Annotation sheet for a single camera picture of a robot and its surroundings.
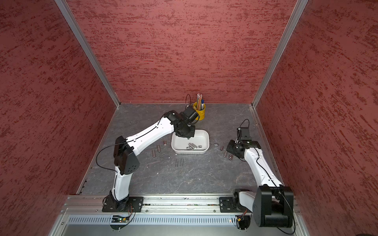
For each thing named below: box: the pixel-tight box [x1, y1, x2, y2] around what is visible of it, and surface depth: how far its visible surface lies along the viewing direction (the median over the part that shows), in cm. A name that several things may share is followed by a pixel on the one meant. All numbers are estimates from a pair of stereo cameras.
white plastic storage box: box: [171, 129, 211, 154], surface depth 97 cm
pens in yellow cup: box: [196, 92, 205, 111], surface depth 108 cm
